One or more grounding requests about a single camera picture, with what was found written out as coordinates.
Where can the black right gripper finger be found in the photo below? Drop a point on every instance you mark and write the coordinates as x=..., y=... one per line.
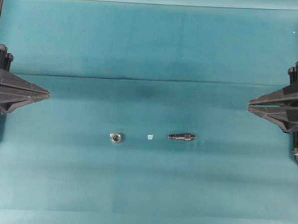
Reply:
x=286, y=118
x=284, y=96

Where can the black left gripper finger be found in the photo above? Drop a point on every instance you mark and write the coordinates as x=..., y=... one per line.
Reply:
x=9, y=103
x=10, y=80

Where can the dark threaded metal shaft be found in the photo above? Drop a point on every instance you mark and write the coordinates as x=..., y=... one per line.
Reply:
x=182, y=137

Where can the silver metal washer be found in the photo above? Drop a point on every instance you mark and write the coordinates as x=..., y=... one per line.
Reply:
x=116, y=137

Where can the teal table cloth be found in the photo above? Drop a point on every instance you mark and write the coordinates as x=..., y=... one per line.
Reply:
x=146, y=70

